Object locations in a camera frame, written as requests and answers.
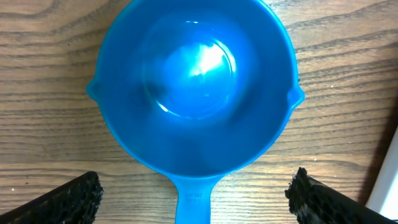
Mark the white digital kitchen scale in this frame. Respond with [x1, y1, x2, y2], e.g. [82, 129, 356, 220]
[366, 131, 398, 222]

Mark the blue plastic measuring scoop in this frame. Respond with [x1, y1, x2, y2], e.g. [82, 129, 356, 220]
[86, 0, 305, 223]

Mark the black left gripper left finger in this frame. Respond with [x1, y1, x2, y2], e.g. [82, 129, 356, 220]
[1, 171, 104, 224]

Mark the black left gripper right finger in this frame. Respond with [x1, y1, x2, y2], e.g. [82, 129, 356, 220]
[285, 167, 397, 224]

